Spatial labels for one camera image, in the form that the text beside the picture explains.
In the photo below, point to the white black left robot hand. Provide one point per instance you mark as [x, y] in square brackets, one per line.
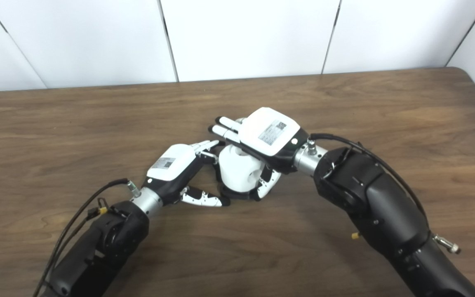
[171, 167]

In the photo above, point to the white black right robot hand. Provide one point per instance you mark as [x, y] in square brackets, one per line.
[270, 132]

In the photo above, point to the round white block with holes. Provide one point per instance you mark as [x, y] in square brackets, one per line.
[239, 171]

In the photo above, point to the black flanged holder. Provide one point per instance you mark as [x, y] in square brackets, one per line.
[237, 194]

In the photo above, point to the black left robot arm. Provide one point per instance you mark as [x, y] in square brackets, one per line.
[101, 243]

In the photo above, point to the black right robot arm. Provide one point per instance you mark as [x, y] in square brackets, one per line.
[382, 210]

